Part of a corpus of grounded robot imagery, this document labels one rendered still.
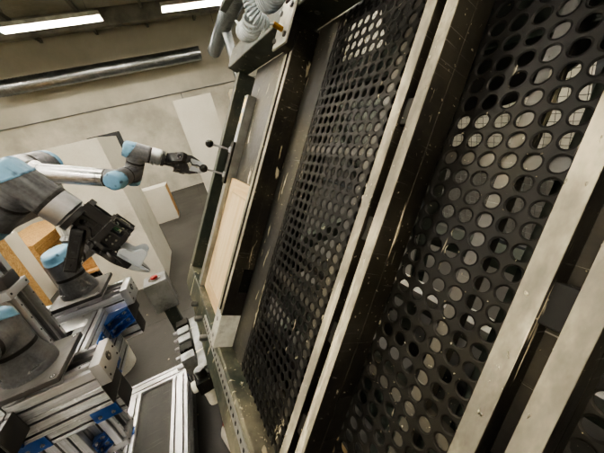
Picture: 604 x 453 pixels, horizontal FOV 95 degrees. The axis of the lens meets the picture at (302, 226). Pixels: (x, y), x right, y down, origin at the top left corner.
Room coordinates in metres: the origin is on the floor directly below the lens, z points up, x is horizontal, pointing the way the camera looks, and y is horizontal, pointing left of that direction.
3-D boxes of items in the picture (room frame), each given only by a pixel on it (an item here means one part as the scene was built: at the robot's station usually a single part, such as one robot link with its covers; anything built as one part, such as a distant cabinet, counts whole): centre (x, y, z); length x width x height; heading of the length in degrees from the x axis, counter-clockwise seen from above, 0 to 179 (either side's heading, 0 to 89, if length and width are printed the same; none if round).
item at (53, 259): (1.22, 1.11, 1.20); 0.13 x 0.12 x 0.14; 0
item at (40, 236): (5.67, 5.38, 0.22); 2.46 x 1.04 x 0.44; 17
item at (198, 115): (5.14, 1.25, 1.03); 0.60 x 0.58 x 2.05; 17
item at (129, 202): (3.44, 2.20, 0.88); 0.90 x 0.60 x 1.75; 17
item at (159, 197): (5.81, 2.82, 0.36); 0.58 x 0.45 x 0.72; 107
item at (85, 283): (1.21, 1.11, 1.09); 0.15 x 0.15 x 0.10
